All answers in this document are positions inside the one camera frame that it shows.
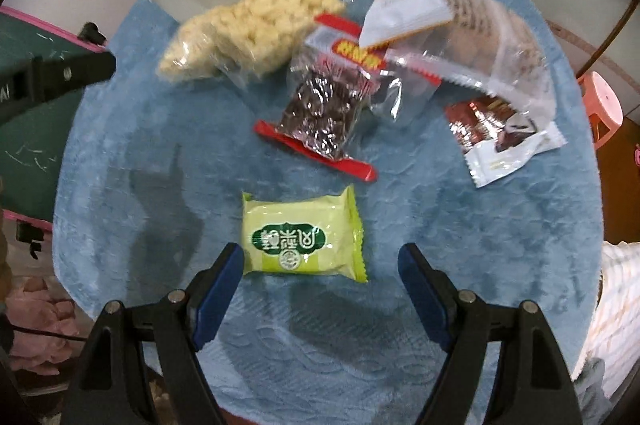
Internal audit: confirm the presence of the clear brown biscuit packet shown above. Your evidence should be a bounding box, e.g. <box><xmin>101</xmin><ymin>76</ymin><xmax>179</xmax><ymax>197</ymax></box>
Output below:
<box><xmin>390</xmin><ymin>0</ymin><xmax>557</xmax><ymax>126</ymax></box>

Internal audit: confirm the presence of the green pastry packet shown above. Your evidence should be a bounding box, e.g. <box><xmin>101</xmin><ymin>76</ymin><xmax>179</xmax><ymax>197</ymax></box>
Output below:
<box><xmin>241</xmin><ymin>184</ymin><xmax>370</xmax><ymax>284</ymax></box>

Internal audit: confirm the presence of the red dark jujube packet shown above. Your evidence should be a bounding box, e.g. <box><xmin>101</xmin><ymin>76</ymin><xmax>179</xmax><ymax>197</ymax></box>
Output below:
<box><xmin>253</xmin><ymin>12</ymin><xmax>402</xmax><ymax>182</ymax></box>

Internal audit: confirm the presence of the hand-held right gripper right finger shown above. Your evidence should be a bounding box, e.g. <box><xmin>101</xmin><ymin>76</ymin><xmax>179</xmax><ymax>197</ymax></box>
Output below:
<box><xmin>397</xmin><ymin>242</ymin><xmax>586</xmax><ymax>425</ymax></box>

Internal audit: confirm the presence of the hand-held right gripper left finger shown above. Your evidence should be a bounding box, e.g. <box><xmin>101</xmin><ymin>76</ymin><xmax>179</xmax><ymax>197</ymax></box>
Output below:
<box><xmin>60</xmin><ymin>242</ymin><xmax>246</xmax><ymax>425</ymax></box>

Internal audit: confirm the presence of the pink plastic stool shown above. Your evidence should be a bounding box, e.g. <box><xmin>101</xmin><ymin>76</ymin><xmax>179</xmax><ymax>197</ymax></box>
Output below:
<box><xmin>576</xmin><ymin>71</ymin><xmax>624</xmax><ymax>150</ymax></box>

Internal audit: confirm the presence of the white checkered cloth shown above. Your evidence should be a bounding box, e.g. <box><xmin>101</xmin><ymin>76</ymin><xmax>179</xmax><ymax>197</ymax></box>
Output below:
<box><xmin>572</xmin><ymin>241</ymin><xmax>640</xmax><ymax>382</ymax></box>

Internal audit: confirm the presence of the blue fleece table cloth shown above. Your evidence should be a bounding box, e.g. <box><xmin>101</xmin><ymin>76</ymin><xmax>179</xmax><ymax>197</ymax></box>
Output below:
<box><xmin>52</xmin><ymin>0</ymin><xmax>607</xmax><ymax>425</ymax></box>

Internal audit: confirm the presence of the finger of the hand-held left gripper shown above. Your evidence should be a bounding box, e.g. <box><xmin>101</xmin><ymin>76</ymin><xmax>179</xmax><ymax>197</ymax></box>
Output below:
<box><xmin>31</xmin><ymin>51</ymin><xmax>117</xmax><ymax>104</ymax></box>

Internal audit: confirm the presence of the red white nut packet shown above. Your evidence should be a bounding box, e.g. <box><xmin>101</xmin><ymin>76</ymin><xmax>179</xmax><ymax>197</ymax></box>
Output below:
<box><xmin>443</xmin><ymin>97</ymin><xmax>569</xmax><ymax>190</ymax></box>

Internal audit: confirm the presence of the green chalkboard easel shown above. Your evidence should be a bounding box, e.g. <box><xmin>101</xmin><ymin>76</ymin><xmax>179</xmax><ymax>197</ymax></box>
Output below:
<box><xmin>0</xmin><ymin>6</ymin><xmax>112</xmax><ymax>226</ymax></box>

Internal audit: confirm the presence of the clear puffed corn packet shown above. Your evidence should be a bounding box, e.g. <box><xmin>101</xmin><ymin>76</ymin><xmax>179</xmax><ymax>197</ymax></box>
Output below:
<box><xmin>212</xmin><ymin>0</ymin><xmax>347</xmax><ymax>76</ymax></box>
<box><xmin>157</xmin><ymin>11</ymin><xmax>237</xmax><ymax>84</ymax></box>

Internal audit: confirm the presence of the black easel knob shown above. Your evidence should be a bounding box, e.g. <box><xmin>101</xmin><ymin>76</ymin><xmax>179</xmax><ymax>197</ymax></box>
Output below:
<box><xmin>79</xmin><ymin>22</ymin><xmax>107</xmax><ymax>52</ymax></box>

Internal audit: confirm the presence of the orange white snack packet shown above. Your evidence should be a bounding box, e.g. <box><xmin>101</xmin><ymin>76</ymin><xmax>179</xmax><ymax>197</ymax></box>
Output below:
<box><xmin>358</xmin><ymin>0</ymin><xmax>454</xmax><ymax>51</ymax></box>

